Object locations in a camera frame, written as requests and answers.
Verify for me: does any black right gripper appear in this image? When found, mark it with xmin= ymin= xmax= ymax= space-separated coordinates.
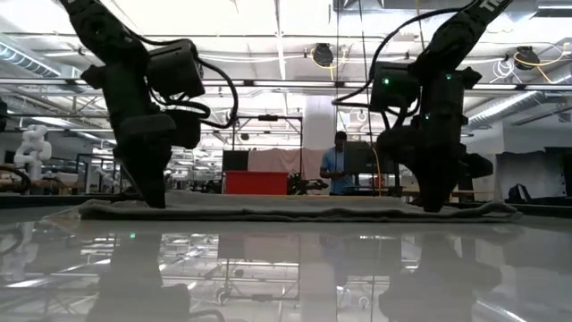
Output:
xmin=376 ymin=114 xmax=495 ymax=214

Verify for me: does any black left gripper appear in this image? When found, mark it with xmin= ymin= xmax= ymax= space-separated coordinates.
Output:
xmin=111 ymin=106 xmax=203 ymax=210

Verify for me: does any grey waffle towel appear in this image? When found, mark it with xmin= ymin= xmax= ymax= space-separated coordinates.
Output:
xmin=78 ymin=190 xmax=524 ymax=225

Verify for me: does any black backpack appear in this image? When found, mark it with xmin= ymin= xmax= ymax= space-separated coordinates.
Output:
xmin=506 ymin=182 xmax=534 ymax=203

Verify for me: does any black monitor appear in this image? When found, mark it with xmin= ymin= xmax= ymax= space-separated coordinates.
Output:
xmin=342 ymin=140 xmax=381 ymax=176
xmin=222 ymin=149 xmax=250 ymax=173

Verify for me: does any white cloth sheet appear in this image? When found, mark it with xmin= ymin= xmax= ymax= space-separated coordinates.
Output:
xmin=494 ymin=149 xmax=568 ymax=201

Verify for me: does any person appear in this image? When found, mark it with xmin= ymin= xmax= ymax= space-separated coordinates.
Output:
xmin=318 ymin=130 xmax=358 ymax=197

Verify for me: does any red storage bin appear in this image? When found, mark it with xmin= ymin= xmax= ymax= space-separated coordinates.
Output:
xmin=223 ymin=170 xmax=290 ymax=196

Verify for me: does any white humanoid robot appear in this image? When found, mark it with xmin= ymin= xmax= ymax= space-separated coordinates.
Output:
xmin=12 ymin=123 xmax=54 ymax=181

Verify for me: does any pink cloth curtain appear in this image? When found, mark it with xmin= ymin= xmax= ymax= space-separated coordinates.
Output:
xmin=248 ymin=147 xmax=339 ymax=181

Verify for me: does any white round pillar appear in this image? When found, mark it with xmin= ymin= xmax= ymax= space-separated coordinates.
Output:
xmin=302 ymin=95 xmax=338 ymax=151

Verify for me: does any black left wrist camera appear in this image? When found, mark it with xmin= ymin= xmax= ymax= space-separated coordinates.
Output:
xmin=146 ymin=38 xmax=207 ymax=100

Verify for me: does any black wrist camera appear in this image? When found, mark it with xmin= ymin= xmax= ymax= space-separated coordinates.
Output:
xmin=146 ymin=38 xmax=207 ymax=100
xmin=369 ymin=61 xmax=422 ymax=114

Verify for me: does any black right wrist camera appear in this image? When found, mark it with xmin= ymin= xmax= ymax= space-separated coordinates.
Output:
xmin=369 ymin=61 xmax=422 ymax=114

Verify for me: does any black left camera cable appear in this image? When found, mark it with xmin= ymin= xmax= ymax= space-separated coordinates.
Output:
xmin=116 ymin=24 xmax=240 ymax=131

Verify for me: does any black metal table frame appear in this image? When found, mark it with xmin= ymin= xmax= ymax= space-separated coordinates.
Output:
xmin=0 ymin=191 xmax=572 ymax=219

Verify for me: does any black frame stand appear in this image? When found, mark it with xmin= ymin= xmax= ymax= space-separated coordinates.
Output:
xmin=230 ymin=114 xmax=305 ymax=180

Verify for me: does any black ceiling cable reel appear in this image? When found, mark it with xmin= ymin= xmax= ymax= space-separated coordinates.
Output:
xmin=311 ymin=42 xmax=335 ymax=69
xmin=512 ymin=45 xmax=541 ymax=72

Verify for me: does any long black cable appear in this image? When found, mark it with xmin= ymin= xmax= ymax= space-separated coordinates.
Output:
xmin=357 ymin=0 xmax=374 ymax=194

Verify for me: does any long yellow cable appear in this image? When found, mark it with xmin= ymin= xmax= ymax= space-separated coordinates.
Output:
xmin=414 ymin=0 xmax=425 ymax=53

